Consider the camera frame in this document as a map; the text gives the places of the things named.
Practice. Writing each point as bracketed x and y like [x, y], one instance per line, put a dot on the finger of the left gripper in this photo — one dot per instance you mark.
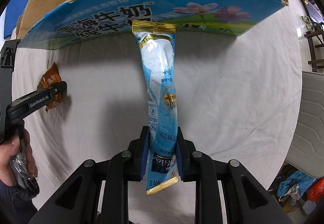
[29, 103]

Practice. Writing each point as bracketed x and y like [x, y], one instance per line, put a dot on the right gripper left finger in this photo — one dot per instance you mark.
[98, 192]

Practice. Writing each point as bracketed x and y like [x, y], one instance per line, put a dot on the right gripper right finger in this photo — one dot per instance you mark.
[225, 192]

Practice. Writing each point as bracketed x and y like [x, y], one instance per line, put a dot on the orange snack packet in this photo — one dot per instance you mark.
[50, 77]

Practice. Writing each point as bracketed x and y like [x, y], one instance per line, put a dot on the light blue long packet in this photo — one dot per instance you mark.
[156, 42]

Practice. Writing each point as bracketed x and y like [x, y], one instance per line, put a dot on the person's left hand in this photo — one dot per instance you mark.
[9, 149]

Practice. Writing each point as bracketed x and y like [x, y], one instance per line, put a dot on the blue foam mat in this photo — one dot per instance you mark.
[14, 10]

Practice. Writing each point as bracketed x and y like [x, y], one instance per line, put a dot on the grey chair at right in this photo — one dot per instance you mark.
[306, 150]

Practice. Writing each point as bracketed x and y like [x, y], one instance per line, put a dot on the grey table cloth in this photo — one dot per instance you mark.
[236, 99]

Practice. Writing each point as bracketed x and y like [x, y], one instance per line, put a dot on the dark wooden chair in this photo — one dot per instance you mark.
[314, 35]

